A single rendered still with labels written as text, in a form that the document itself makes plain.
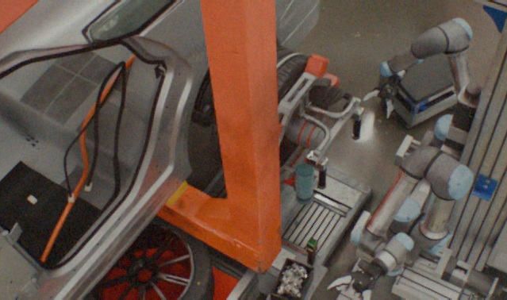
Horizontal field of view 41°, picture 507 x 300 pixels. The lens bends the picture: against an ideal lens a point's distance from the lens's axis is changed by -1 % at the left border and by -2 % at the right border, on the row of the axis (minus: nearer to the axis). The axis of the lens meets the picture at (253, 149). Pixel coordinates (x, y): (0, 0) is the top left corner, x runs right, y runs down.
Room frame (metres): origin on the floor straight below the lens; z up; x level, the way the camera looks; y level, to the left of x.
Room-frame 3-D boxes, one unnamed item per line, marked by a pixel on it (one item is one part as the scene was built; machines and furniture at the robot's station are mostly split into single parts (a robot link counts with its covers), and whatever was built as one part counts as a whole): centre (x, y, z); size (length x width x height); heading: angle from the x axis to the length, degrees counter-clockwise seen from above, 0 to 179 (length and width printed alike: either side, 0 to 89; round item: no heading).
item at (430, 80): (2.82, -1.09, 0.17); 0.43 x 0.36 x 0.34; 117
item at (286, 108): (2.04, -0.22, 0.85); 0.54 x 0.07 x 0.54; 143
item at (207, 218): (1.75, 0.28, 0.69); 0.52 x 0.17 x 0.35; 53
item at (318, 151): (1.89, -0.26, 1.03); 0.19 x 0.18 x 0.11; 53
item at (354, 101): (2.05, -0.38, 1.03); 0.19 x 0.18 x 0.11; 53
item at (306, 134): (2.00, -0.28, 0.85); 0.21 x 0.14 x 0.14; 53
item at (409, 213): (1.43, -0.61, 0.98); 0.13 x 0.12 x 0.14; 41
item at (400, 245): (1.16, -0.50, 1.21); 0.11 x 0.08 x 0.09; 131
